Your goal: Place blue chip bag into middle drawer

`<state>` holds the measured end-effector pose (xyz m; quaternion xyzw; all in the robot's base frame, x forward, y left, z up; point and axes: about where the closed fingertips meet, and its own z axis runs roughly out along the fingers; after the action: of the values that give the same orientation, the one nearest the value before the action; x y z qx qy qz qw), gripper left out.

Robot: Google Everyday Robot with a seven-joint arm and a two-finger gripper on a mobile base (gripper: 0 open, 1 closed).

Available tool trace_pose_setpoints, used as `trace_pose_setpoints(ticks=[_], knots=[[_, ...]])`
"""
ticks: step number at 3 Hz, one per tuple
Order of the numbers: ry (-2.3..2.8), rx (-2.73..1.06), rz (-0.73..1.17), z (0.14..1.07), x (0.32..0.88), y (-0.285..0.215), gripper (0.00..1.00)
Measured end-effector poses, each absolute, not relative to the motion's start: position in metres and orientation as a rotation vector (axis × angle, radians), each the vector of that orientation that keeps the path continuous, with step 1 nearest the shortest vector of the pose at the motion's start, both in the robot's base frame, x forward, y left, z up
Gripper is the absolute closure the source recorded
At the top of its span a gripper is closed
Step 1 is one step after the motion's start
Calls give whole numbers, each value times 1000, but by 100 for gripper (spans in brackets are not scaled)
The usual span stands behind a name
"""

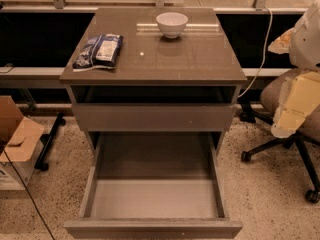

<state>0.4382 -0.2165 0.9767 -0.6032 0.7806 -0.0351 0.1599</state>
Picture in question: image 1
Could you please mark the white ceramic bowl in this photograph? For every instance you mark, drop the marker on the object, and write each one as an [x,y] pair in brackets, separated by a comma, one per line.
[171,24]

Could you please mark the closed grey middle drawer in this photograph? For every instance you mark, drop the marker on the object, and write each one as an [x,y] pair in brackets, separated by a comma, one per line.
[153,118]

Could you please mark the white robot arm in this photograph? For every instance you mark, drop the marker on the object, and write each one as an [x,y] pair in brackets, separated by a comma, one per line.
[300,96]

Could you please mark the long white bench shelf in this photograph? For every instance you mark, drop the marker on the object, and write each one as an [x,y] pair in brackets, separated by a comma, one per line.
[48,77]

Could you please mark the grey drawer cabinet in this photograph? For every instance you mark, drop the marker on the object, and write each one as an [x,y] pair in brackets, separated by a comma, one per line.
[198,67]

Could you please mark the black metal table leg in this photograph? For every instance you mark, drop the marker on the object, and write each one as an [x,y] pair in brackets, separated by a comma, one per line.
[46,140]

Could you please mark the blue chip bag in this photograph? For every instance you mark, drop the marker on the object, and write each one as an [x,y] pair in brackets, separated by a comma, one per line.
[99,52]

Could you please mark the brown office chair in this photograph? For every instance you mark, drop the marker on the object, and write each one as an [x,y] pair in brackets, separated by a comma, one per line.
[309,131]

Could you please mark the open grey bottom drawer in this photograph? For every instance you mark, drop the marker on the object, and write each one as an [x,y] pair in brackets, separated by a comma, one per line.
[154,185]

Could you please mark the cardboard box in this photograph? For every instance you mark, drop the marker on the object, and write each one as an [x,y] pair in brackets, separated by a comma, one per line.
[20,145]

